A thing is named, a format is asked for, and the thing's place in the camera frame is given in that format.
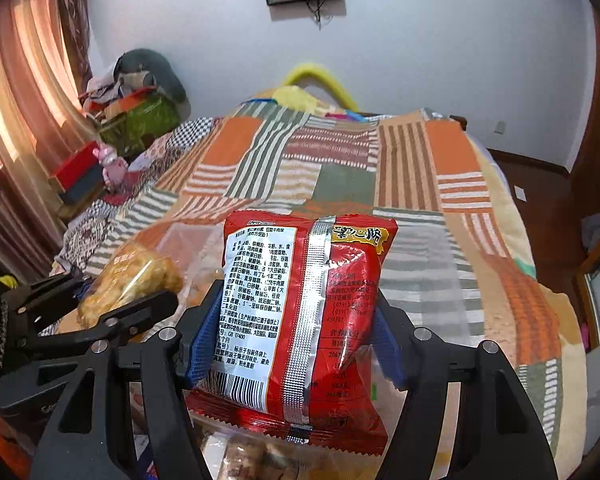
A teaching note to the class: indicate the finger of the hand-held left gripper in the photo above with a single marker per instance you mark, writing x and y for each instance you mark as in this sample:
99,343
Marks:
60,296
140,310

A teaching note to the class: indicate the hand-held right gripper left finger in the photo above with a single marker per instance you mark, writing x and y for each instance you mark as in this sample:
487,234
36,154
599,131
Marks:
203,345

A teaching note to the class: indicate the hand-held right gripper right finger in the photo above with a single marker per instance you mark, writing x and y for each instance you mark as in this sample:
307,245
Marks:
393,360

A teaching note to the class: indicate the clear bag of fried snacks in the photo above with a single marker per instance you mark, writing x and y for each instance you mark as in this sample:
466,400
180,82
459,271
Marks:
130,280

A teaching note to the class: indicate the red snack packet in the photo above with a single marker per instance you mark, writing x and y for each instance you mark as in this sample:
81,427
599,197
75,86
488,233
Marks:
300,320

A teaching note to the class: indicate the clear plastic bag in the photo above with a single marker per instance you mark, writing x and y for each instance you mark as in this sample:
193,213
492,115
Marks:
195,255

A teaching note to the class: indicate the red and black box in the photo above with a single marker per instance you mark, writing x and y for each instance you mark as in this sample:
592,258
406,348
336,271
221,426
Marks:
77,175

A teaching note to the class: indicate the brown snack packet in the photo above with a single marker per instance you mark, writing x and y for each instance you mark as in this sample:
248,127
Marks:
260,462

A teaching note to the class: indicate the pink plush toy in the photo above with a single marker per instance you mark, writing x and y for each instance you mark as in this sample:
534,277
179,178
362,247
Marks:
111,165

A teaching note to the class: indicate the orange striped curtain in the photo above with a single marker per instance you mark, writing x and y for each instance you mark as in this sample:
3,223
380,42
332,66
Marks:
20,90

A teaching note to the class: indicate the green patterned bag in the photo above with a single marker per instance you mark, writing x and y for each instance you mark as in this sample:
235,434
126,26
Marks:
140,120

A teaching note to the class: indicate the patchwork striped blanket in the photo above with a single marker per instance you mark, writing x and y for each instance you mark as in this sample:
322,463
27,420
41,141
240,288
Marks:
340,160

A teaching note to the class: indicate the pile of clothes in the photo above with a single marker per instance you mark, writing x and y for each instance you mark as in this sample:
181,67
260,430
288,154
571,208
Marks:
140,72

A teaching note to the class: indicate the yellow pillow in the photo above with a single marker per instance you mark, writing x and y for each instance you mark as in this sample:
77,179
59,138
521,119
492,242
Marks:
320,77

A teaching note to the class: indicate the brown wooden cabinet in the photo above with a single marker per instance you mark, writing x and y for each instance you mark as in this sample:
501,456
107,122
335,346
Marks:
597,135

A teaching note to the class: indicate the white wall socket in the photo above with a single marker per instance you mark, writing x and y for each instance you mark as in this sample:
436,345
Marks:
501,127

